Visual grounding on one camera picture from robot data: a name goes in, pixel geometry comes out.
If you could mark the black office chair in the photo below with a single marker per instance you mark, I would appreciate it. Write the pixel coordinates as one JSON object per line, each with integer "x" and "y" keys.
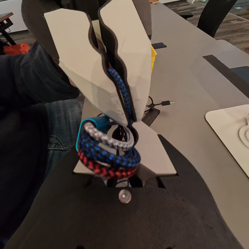
{"x": 216, "y": 15}

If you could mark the person's legs in jeans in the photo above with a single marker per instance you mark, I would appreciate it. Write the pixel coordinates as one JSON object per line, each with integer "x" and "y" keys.
{"x": 64, "y": 124}

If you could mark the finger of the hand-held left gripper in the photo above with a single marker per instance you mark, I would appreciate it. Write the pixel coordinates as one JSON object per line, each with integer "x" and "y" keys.
{"x": 78, "y": 58}
{"x": 132, "y": 50}

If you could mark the yellow plastic bin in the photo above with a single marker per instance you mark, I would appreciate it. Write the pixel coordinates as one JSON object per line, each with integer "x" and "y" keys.
{"x": 153, "y": 58}

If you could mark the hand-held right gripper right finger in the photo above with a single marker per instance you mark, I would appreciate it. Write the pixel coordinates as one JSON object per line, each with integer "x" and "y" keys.
{"x": 159, "y": 155}

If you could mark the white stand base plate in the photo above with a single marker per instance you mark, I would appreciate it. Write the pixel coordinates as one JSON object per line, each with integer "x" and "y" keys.
{"x": 229, "y": 132}

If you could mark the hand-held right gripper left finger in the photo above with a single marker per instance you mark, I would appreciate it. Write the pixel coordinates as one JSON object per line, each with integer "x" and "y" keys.
{"x": 81, "y": 168}

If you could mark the black usb hub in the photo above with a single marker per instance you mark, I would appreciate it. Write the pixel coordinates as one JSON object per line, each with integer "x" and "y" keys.
{"x": 151, "y": 115}

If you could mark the small black table strip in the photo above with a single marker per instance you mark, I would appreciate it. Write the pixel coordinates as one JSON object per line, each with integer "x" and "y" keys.
{"x": 158, "y": 45}

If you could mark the person's left forearm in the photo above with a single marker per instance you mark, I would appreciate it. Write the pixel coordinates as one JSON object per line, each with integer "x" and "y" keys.
{"x": 35, "y": 74}

